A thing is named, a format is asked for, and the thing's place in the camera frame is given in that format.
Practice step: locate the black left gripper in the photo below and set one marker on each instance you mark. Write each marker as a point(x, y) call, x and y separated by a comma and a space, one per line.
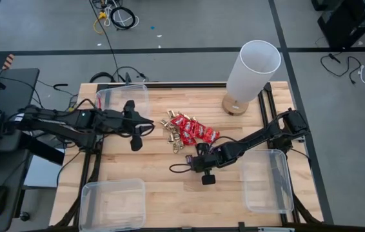
point(121, 124)

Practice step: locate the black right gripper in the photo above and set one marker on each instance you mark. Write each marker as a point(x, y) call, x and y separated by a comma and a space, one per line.
point(208, 159)

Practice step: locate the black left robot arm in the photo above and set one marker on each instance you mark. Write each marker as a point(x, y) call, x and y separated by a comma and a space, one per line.
point(73, 119)

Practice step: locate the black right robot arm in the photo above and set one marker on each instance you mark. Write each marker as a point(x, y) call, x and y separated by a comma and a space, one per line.
point(256, 138)

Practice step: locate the clear plastic bin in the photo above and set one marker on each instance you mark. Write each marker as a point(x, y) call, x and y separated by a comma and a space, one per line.
point(266, 180)
point(114, 93)
point(111, 206)

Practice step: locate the white shade wooden base lamp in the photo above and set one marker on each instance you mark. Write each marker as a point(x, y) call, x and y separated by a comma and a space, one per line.
point(253, 71)

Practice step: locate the black desk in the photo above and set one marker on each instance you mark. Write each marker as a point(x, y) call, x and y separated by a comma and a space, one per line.
point(18, 83)

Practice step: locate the orange black striped marker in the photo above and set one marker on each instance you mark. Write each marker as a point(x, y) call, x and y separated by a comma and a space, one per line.
point(8, 61)

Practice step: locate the black round caster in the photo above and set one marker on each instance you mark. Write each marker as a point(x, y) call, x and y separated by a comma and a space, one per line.
point(24, 216)

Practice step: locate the black equipment cabinet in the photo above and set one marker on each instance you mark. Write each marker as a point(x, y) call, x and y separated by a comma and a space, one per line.
point(350, 22)

